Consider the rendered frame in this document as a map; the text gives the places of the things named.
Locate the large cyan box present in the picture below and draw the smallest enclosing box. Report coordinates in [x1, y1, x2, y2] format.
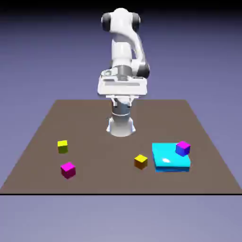
[151, 142, 191, 173]

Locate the small purple cube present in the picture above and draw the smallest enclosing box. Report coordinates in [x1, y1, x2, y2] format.
[175, 140, 191, 157]

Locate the small orange cube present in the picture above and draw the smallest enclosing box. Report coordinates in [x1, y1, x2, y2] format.
[134, 154, 148, 170]

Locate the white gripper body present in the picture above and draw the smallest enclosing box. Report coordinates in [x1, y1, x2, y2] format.
[97, 75, 148, 99]

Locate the small magenta cube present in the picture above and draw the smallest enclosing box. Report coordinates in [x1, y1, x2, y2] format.
[60, 162, 77, 180]

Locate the small yellow-green cube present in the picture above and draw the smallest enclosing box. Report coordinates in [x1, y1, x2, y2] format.
[57, 140, 69, 154]

